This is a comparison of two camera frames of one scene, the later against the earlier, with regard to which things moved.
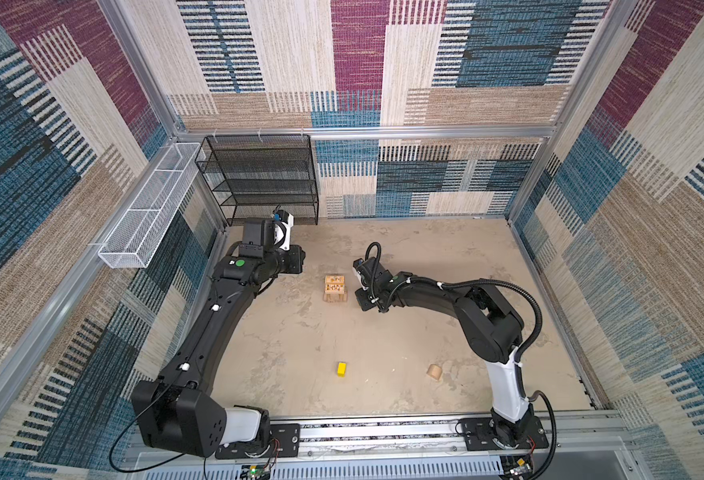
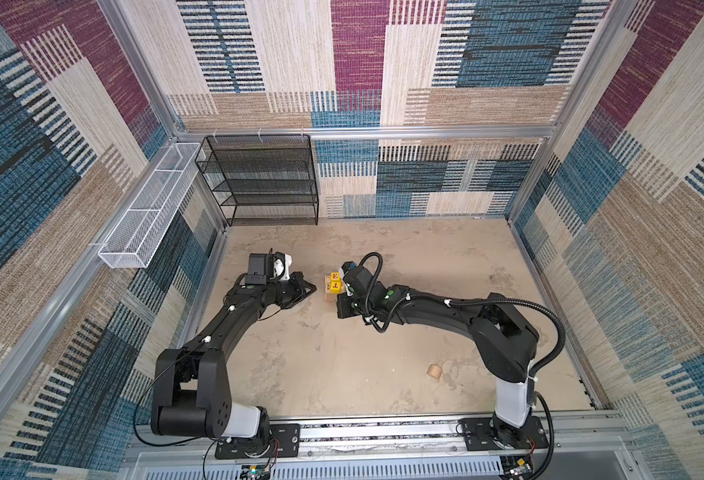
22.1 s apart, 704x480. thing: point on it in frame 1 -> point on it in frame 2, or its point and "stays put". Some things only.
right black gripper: (365, 304) -> (342, 304)
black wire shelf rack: (252, 174) stays put
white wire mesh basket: (137, 237) stays put
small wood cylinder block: (434, 371) stays put
